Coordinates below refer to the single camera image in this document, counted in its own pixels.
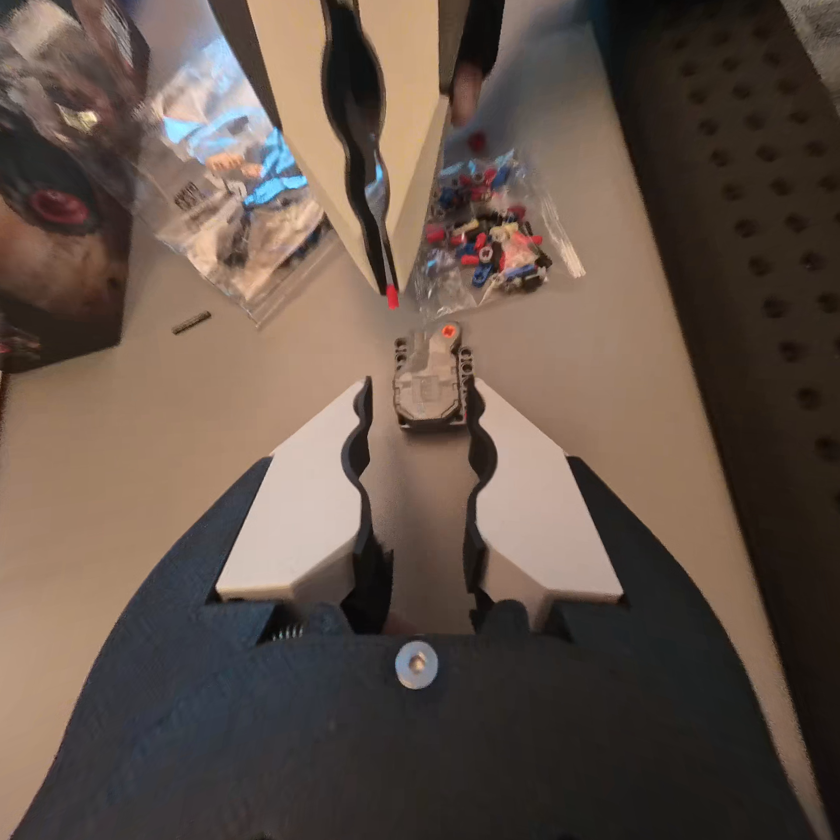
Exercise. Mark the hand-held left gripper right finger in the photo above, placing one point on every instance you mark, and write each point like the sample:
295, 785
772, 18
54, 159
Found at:
544, 525

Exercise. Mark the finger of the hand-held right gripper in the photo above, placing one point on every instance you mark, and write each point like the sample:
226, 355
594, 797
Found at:
413, 98
289, 52

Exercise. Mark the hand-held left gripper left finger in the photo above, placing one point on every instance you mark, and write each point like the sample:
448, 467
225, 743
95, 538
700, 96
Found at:
295, 525

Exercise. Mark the clear bag of small pins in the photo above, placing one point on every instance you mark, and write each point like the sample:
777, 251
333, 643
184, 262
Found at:
499, 229

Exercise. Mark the grey toy motor block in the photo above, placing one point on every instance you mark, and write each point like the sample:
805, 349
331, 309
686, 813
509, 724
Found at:
430, 387

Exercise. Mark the small red connector pin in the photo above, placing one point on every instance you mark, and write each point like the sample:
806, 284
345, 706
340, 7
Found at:
392, 296

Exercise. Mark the grey desk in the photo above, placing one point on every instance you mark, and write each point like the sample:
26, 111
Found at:
98, 492

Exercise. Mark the person's right hand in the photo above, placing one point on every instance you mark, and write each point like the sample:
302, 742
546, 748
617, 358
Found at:
469, 98

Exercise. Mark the clear bag of mixed parts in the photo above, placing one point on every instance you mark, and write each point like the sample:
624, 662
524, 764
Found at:
216, 216

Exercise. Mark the short black axle rod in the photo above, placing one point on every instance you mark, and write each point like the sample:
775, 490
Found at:
191, 323

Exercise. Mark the toy truck set box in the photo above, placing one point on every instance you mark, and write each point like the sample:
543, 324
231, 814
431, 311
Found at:
59, 249

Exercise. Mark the dark perforated mat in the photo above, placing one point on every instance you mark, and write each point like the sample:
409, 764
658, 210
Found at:
754, 262

